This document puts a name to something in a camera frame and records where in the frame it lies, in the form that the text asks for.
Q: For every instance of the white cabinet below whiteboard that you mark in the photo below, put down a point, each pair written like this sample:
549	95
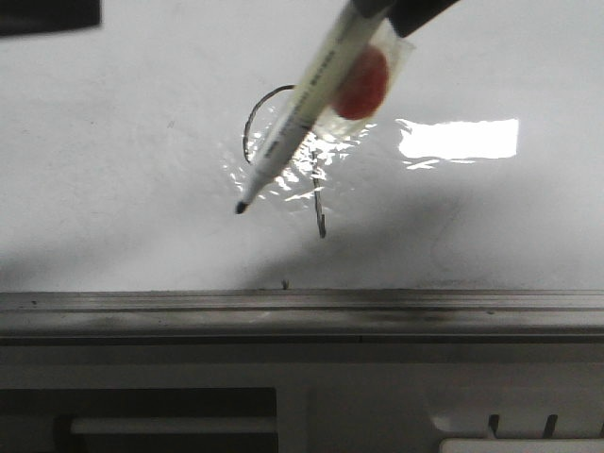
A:
306	397

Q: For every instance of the red magnet taped to marker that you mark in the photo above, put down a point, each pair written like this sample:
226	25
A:
365	87

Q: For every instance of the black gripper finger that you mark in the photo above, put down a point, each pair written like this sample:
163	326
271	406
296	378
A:
26	17
405	16

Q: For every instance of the aluminium whiteboard tray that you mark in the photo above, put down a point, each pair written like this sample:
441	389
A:
49	316

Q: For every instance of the white black whiteboard marker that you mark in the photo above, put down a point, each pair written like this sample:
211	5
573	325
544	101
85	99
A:
355	26

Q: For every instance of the white whiteboard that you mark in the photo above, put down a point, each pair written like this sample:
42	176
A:
121	158

